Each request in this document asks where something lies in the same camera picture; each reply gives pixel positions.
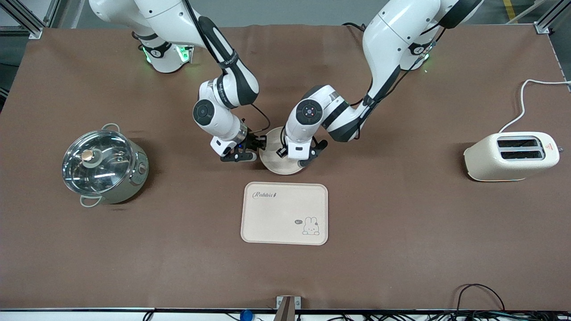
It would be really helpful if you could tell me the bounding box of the round cream plate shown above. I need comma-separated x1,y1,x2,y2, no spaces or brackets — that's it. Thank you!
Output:
258,127,309,176

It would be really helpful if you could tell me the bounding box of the cream rabbit print tray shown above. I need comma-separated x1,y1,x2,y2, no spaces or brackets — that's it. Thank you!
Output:
240,181,329,246

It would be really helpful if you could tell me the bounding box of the steel electric cooking pot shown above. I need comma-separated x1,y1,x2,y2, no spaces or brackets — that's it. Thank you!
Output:
62,123,149,208

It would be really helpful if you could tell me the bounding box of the glass pot lid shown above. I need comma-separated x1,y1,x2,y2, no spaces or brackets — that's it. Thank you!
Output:
62,130,134,196

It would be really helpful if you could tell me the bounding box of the brown table cover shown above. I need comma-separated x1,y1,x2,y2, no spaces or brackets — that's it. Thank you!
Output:
0,22,571,312

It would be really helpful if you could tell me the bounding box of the cream two-slot toaster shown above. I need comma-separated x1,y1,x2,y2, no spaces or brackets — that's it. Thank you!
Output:
463,132,561,182

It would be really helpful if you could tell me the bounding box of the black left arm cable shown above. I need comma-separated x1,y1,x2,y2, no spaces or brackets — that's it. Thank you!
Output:
350,27,442,134

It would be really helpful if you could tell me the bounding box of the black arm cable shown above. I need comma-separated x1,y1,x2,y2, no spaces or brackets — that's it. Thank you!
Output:
182,0,271,134
350,27,442,134

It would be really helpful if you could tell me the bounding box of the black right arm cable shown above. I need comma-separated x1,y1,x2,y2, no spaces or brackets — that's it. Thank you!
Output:
182,0,271,134

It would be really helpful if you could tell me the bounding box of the grey metal table bracket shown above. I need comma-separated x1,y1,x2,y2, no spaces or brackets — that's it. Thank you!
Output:
276,295,301,321

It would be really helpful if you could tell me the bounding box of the white toaster power cable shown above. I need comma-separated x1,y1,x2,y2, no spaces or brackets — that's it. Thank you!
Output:
498,79,571,134

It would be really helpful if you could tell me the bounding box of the black looped cable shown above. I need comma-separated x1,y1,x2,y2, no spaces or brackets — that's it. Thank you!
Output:
455,283,506,313

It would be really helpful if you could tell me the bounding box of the black cable bundle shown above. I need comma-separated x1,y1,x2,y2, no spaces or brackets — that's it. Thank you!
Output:
328,311,571,321

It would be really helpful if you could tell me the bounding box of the aluminium frame post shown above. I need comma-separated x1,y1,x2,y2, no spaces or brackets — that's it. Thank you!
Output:
0,0,62,40
534,0,571,35

